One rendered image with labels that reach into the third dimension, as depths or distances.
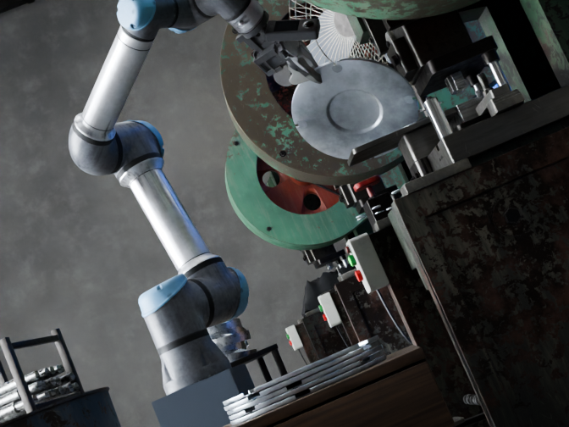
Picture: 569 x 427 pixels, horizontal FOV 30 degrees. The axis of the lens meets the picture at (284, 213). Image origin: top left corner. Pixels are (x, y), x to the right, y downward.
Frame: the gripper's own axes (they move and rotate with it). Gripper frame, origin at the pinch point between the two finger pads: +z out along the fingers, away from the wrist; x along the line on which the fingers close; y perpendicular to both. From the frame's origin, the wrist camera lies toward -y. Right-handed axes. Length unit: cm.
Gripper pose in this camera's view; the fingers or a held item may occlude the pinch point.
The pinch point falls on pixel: (320, 76)
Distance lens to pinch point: 235.9
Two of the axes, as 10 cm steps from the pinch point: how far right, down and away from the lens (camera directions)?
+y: -7.4, 4.0, 5.4
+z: 6.6, 5.7, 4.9
